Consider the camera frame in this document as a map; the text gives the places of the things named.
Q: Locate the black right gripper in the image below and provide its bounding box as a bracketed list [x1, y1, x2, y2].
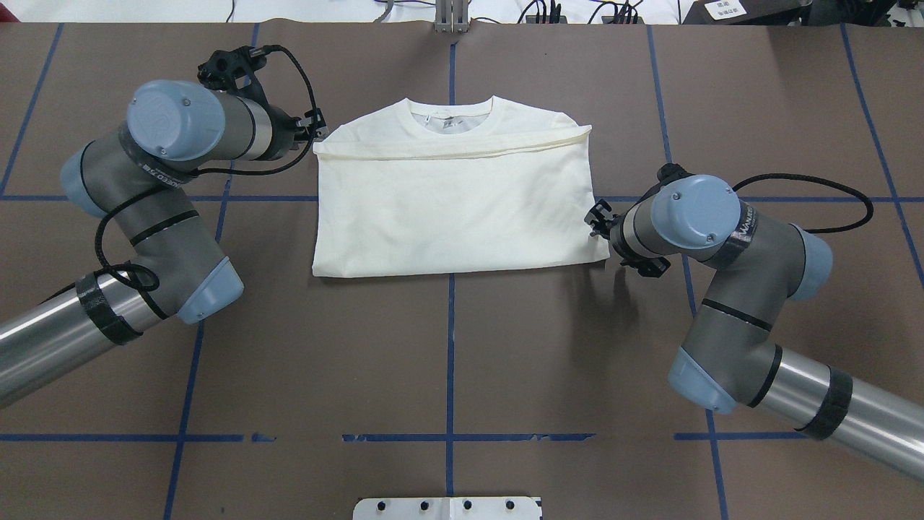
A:
[584, 201, 672, 279]

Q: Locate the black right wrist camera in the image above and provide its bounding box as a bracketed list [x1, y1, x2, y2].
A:
[656, 162, 691, 187]

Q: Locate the cream long-sleeve cat shirt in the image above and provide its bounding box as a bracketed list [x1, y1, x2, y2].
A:
[311, 97, 610, 279]

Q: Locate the white camera post base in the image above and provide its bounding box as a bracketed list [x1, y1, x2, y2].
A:
[352, 496, 544, 519]

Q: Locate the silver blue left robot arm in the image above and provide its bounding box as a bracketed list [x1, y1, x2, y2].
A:
[2, 79, 327, 406]

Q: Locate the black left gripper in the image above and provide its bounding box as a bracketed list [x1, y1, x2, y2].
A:
[267, 105, 329, 161]

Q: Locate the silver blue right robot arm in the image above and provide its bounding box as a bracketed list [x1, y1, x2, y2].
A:
[585, 162, 923, 480]

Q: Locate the aluminium frame post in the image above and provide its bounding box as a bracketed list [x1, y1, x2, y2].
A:
[433, 0, 471, 33]

